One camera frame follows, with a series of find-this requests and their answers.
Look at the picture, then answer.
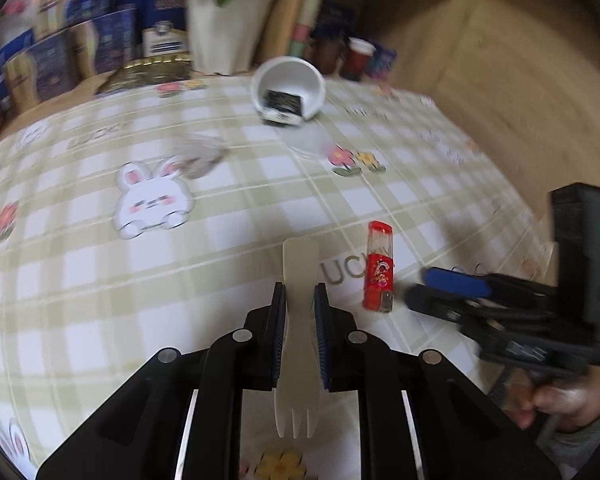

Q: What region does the crumpled clear wrap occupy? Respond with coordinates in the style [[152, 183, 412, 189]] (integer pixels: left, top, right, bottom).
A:
[[172, 132, 229, 181]]

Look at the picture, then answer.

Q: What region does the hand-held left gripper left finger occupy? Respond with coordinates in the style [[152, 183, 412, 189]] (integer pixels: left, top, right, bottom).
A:
[[35, 282, 287, 480]]

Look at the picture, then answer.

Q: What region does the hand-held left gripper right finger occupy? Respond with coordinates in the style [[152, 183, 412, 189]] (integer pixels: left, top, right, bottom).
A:
[[315, 282, 564, 480]]

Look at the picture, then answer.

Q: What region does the black packet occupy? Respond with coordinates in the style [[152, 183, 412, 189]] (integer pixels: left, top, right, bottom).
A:
[[260, 89, 306, 124]]

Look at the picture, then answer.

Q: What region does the gold leaf tray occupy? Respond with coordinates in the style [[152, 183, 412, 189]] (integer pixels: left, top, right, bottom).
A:
[[95, 52, 194, 96]]

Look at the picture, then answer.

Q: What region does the brown glass cup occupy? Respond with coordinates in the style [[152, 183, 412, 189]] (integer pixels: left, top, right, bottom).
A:
[[312, 35, 346, 75]]

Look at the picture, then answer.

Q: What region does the blue white label box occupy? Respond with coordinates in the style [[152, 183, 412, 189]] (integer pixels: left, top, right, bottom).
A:
[[140, 0, 191, 59]]

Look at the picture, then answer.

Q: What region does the checked bunny tablecloth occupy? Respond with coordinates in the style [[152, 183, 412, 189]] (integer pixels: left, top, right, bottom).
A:
[[0, 75, 556, 480]]

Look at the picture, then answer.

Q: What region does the person's right forearm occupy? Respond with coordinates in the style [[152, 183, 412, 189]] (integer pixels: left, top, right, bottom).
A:
[[530, 400, 600, 480]]

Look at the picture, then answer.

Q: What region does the wooden shelf unit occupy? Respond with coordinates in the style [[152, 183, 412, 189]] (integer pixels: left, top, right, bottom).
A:
[[252, 0, 481, 92]]

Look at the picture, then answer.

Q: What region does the red cup white rim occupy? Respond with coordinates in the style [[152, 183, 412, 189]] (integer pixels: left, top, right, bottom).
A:
[[342, 37, 376, 81]]

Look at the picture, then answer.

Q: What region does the flat blue box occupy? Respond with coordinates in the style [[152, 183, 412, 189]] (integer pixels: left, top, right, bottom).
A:
[[0, 30, 36, 82]]

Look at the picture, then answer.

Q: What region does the cream disposable fork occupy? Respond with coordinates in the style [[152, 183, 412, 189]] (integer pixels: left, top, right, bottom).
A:
[[274, 237, 317, 440]]

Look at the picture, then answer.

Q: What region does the red small tube packet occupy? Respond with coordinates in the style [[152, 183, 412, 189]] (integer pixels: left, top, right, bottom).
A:
[[362, 221, 396, 314]]

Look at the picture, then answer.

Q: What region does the dark blue picture box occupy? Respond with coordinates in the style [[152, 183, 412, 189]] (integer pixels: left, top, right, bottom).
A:
[[320, 0, 356, 41]]

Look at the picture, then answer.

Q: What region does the red rose plant white pot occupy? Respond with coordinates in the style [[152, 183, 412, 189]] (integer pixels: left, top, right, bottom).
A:
[[147, 0, 286, 76]]

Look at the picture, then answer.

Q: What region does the small blue box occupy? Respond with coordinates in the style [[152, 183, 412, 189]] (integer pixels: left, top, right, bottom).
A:
[[367, 45, 399, 79]]

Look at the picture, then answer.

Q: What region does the person's right hand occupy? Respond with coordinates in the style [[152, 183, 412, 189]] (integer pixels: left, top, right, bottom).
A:
[[502, 367, 600, 432]]

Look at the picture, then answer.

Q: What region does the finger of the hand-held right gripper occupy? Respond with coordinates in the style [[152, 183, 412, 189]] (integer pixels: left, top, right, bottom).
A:
[[404, 283, 492, 329], [420, 266, 557, 307]]

